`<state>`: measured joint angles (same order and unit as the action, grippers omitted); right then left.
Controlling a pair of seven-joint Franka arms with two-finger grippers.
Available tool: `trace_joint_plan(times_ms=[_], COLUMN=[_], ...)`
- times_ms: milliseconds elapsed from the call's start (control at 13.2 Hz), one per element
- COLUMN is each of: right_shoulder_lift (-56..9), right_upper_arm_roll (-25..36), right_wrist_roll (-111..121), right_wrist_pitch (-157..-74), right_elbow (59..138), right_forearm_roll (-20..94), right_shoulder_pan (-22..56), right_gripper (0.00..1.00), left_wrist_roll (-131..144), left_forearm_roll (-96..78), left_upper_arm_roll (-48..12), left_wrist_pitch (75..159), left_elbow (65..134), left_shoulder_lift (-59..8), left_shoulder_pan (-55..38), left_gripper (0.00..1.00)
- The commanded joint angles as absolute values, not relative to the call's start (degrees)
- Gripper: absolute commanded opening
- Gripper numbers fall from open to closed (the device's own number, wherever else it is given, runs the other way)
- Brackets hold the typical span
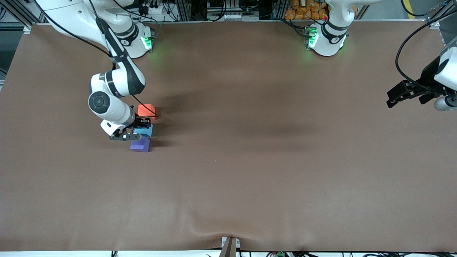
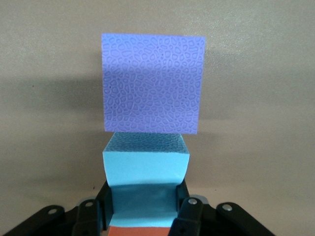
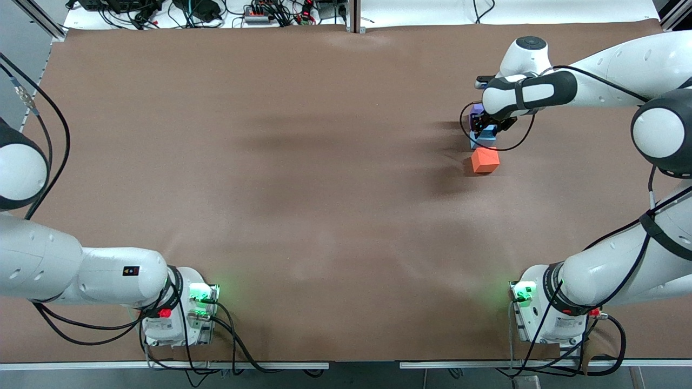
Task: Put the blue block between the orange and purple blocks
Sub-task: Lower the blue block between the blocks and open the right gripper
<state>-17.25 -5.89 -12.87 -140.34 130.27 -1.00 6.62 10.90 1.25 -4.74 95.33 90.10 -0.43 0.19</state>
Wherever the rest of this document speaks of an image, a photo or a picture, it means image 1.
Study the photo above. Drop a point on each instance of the pile of orange objects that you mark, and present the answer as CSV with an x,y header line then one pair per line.
x,y
303,10

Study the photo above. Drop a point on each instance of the light blue foam block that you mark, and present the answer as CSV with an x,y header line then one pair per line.
x,y
145,130

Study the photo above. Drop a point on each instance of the silver corner bracket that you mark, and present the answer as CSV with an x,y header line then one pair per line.
x,y
434,23
27,28

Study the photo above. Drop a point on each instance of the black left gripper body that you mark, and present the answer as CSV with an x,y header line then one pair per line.
x,y
427,77

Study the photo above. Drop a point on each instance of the orange foam block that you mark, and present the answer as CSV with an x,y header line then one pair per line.
x,y
146,109

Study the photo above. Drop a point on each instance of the purple foam block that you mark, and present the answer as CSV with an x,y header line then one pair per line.
x,y
140,145

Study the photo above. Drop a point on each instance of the brown table cloth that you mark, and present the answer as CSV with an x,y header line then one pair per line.
x,y
228,178

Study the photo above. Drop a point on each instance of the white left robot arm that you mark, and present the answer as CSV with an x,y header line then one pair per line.
x,y
326,44

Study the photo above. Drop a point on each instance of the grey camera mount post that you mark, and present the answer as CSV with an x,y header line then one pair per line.
x,y
229,248

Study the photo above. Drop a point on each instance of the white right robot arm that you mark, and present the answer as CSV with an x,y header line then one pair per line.
x,y
107,103

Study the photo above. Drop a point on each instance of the green terminal connector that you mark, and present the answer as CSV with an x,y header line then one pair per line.
x,y
280,254

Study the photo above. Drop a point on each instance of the white power strip with plugs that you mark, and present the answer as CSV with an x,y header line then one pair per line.
x,y
153,9

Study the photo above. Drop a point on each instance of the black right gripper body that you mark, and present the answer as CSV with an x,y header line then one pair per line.
x,y
140,123

